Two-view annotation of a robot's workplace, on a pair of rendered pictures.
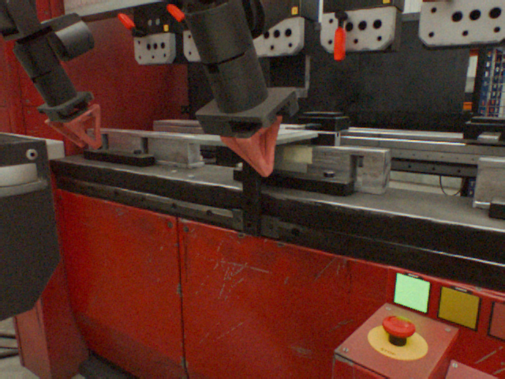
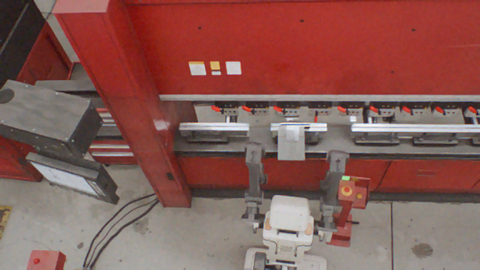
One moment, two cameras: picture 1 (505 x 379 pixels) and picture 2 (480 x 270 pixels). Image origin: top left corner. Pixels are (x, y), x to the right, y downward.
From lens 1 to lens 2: 2.72 m
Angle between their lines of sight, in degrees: 49
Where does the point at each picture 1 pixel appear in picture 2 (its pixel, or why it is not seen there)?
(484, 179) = (353, 133)
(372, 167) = (322, 133)
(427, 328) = (349, 183)
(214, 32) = not seen: hidden behind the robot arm
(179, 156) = (241, 133)
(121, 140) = (206, 131)
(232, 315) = (280, 173)
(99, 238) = (210, 166)
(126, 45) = not seen: hidden behind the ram
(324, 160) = (306, 133)
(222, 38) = not seen: hidden behind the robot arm
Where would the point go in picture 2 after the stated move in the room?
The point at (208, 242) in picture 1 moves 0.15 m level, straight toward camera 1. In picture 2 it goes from (271, 161) to (283, 175)
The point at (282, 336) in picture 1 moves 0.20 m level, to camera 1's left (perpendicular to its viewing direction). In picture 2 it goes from (299, 173) to (277, 186)
